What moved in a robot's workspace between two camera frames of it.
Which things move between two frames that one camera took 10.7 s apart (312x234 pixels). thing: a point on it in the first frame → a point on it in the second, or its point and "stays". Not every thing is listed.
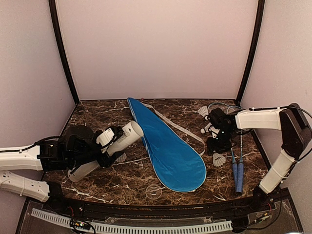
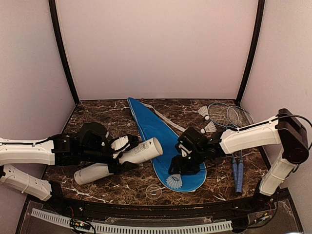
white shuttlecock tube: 130,131 → 152,147
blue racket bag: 178,162 stays
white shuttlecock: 204,111 stays
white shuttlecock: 218,160 → 174,181
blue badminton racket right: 240,189 stays
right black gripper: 211,146 → 178,165
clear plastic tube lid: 153,192 stays
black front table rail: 177,212 stays
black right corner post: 261,9 stays
